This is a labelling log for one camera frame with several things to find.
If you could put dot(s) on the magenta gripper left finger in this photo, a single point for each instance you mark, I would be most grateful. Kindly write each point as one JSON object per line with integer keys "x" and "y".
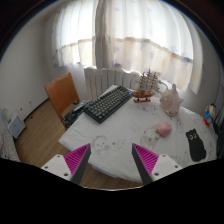
{"x": 70, "y": 167}

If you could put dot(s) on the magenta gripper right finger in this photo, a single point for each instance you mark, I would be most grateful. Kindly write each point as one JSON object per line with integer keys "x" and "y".
{"x": 151, "y": 166}

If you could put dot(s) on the black cat mouse pad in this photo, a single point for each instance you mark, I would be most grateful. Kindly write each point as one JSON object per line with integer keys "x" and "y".
{"x": 196, "y": 146}

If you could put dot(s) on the white patterned tablecloth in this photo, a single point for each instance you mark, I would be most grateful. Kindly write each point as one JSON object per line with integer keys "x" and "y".
{"x": 111, "y": 141}

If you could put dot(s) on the black items on chair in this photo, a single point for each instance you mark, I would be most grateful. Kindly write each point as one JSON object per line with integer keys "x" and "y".
{"x": 73, "y": 115}

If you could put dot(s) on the black mechanical keyboard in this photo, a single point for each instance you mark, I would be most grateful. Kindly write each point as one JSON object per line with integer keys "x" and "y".
{"x": 103, "y": 107}

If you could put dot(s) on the white box on floor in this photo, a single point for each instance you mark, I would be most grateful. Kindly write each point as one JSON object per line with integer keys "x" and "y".
{"x": 16, "y": 126}

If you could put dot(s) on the white conch shell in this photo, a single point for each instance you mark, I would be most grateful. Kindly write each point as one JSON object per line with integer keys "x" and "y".
{"x": 170, "y": 101}

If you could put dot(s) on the orange wooden chair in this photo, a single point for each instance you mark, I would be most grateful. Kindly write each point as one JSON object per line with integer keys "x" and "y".
{"x": 62, "y": 93}

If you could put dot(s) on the small cartoon figurine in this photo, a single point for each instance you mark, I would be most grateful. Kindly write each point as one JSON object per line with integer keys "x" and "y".
{"x": 210, "y": 113}

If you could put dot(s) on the wooden model sailing ship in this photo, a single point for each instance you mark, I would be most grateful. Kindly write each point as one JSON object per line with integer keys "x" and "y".
{"x": 148, "y": 87}

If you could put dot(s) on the white radiator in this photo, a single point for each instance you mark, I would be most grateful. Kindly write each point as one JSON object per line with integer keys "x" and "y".
{"x": 99, "y": 80}

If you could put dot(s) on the sheer white curtain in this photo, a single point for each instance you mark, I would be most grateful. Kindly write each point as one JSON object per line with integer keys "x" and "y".
{"x": 129, "y": 34}

